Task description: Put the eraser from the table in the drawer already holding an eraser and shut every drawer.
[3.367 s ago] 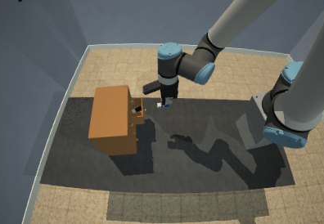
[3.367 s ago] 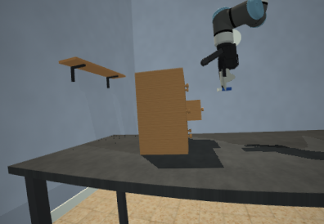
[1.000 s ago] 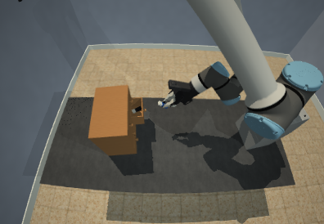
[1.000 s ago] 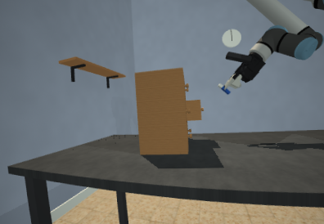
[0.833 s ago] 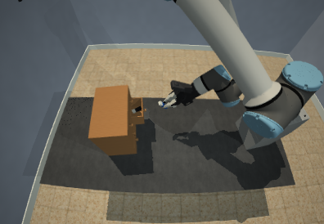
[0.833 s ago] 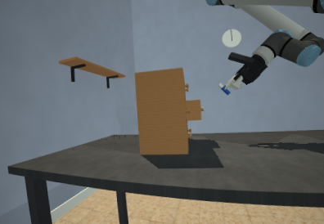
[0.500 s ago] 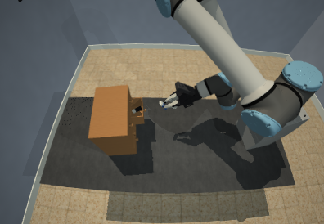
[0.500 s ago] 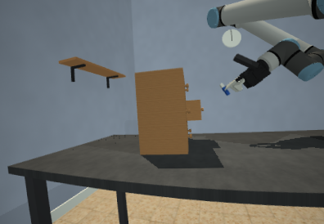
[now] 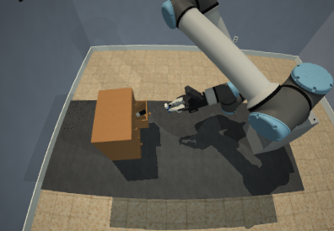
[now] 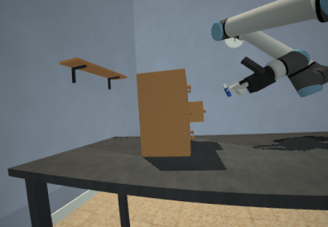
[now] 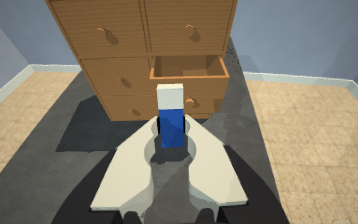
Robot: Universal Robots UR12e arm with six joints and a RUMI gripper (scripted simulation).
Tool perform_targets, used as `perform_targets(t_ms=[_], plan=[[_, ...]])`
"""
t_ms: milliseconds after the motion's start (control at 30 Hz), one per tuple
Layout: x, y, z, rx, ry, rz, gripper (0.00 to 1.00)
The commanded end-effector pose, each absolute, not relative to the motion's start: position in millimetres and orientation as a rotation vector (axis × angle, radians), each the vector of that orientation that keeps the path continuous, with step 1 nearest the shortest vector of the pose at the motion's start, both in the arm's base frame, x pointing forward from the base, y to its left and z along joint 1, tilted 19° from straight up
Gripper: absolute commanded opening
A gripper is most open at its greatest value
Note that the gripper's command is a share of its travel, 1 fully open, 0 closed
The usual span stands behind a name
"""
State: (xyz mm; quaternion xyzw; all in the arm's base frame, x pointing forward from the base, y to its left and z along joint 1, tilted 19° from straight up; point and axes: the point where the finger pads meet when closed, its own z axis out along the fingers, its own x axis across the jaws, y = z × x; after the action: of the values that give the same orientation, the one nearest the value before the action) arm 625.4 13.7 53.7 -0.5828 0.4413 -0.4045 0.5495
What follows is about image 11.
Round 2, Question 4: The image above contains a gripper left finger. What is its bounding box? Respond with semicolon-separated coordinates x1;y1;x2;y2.
51;115;160;224

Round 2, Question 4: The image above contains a brown wooden chest of drawers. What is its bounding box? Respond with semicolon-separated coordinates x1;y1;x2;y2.
45;0;238;121

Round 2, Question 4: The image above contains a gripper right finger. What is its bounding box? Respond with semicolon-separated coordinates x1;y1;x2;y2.
183;114;290;224

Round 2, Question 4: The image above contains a blue and white eraser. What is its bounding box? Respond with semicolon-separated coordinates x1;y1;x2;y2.
157;84;184;148

